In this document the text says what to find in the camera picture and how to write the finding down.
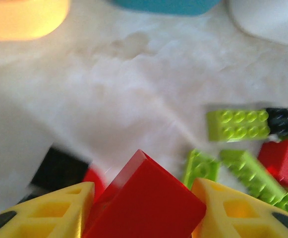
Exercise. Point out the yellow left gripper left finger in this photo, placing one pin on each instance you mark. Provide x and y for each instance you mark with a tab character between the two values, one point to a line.
39	218

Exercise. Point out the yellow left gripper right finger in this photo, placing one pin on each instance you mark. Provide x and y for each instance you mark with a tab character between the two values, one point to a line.
245	218

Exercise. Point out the black lego brick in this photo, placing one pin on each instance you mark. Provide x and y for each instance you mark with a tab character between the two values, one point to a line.
280	122
59	168

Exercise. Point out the red lego brick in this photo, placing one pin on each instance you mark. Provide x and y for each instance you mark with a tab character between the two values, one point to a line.
95	181
281	163
148	198

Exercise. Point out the white plastic container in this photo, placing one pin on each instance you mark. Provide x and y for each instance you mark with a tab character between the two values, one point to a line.
270	19

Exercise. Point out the orange plastic container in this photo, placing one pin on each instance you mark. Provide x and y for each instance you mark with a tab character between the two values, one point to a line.
22	17

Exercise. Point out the teal plastic container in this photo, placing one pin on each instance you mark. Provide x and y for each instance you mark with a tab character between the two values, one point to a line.
163	6

